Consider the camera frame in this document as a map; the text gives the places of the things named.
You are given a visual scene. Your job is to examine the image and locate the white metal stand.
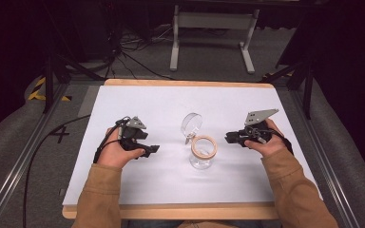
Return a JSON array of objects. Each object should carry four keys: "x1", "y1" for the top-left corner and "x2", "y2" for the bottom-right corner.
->
[{"x1": 169, "y1": 4, "x2": 260, "y2": 75}]

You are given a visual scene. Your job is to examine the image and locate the aluminium floor rail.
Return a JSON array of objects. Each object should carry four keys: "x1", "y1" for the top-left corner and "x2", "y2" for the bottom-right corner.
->
[
  {"x1": 0, "y1": 83, "x2": 71, "y2": 228},
  {"x1": 288, "y1": 88, "x2": 360, "y2": 228}
]

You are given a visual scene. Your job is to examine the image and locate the black tripod stand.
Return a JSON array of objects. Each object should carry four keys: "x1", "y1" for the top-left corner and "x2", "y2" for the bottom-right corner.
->
[
  {"x1": 259, "y1": 58, "x2": 316, "y2": 121},
  {"x1": 42, "y1": 51, "x2": 106, "y2": 115}
]

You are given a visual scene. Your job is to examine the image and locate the person's left hand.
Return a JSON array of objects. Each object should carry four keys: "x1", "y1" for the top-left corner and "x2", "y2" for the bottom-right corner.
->
[{"x1": 96, "y1": 125, "x2": 147, "y2": 169}]

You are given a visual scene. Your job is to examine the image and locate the white table mat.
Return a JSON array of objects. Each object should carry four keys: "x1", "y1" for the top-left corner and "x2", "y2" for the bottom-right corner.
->
[{"x1": 62, "y1": 85, "x2": 323, "y2": 207}]

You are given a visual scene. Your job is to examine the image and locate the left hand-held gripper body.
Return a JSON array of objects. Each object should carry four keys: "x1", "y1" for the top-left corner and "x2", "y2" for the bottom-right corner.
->
[{"x1": 116, "y1": 115, "x2": 150, "y2": 152}]

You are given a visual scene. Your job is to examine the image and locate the person's lap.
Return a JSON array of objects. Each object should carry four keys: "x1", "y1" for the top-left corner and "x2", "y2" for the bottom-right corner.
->
[{"x1": 128, "y1": 218, "x2": 264, "y2": 228}]

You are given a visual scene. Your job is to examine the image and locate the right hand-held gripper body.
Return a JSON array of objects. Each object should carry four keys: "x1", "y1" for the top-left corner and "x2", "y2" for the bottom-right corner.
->
[{"x1": 240, "y1": 108, "x2": 280, "y2": 146}]

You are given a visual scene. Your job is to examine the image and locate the bundle of black floor cables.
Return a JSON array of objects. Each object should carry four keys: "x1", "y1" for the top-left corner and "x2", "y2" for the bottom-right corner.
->
[{"x1": 106, "y1": 23, "x2": 176, "y2": 81}]

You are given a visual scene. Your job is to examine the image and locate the clear glass jar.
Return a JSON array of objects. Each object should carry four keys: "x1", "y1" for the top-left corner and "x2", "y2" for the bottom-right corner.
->
[{"x1": 180, "y1": 112, "x2": 219, "y2": 171}]

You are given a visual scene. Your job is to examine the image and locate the yellow black floor tape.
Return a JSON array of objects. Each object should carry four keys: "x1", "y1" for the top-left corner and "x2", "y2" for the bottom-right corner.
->
[{"x1": 28, "y1": 76, "x2": 73, "y2": 103}]

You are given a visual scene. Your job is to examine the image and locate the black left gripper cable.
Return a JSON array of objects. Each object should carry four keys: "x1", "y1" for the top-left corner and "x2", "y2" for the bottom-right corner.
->
[{"x1": 23, "y1": 114, "x2": 131, "y2": 228}]

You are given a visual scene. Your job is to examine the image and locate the person's right hand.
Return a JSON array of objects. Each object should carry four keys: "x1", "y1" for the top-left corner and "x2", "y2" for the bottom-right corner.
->
[{"x1": 243, "y1": 118, "x2": 289, "y2": 158}]

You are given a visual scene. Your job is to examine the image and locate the wooden table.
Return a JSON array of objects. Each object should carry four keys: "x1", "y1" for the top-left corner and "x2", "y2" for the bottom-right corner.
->
[{"x1": 62, "y1": 78, "x2": 280, "y2": 220}]

